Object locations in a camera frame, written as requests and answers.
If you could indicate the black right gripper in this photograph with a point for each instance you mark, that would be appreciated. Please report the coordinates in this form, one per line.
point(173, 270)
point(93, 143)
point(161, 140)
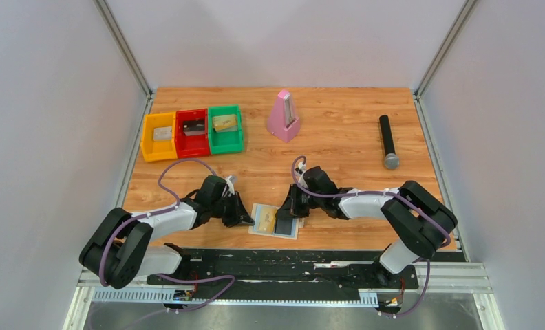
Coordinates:
point(291, 207)

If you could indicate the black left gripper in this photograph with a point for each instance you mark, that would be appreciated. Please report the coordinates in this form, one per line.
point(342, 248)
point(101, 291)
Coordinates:
point(240, 216)

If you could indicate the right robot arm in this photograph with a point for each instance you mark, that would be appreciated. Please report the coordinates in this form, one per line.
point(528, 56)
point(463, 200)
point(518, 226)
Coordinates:
point(422, 223)

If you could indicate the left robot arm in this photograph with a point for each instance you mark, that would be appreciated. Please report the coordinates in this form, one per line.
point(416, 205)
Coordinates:
point(120, 248)

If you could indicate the gold card stack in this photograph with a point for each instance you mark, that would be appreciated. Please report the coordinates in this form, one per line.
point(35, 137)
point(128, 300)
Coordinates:
point(225, 123)

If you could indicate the black card stack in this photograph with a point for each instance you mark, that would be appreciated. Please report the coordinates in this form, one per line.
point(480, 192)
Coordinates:
point(194, 127)

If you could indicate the silver card stack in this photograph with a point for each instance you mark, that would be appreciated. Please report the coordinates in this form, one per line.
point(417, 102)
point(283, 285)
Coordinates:
point(162, 133)

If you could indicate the green plastic bin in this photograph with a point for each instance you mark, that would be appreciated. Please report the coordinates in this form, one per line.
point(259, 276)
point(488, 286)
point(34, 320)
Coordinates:
point(229, 140)

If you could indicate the pink metronome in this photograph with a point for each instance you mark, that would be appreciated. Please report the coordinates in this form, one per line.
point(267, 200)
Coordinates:
point(283, 121)

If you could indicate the red plastic bin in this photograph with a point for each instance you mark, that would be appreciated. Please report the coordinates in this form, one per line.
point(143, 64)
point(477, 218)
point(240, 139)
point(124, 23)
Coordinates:
point(191, 137)

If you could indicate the black silver microphone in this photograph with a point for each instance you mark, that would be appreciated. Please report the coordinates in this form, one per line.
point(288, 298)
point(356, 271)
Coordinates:
point(392, 161)

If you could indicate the yellow plastic bin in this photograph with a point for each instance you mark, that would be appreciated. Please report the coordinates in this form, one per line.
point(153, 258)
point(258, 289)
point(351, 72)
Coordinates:
point(157, 142)

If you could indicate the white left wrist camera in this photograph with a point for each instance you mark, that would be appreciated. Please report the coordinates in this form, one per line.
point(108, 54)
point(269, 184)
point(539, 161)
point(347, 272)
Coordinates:
point(231, 180)

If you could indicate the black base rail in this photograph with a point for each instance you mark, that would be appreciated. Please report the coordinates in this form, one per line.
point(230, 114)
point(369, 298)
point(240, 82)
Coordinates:
point(297, 277)

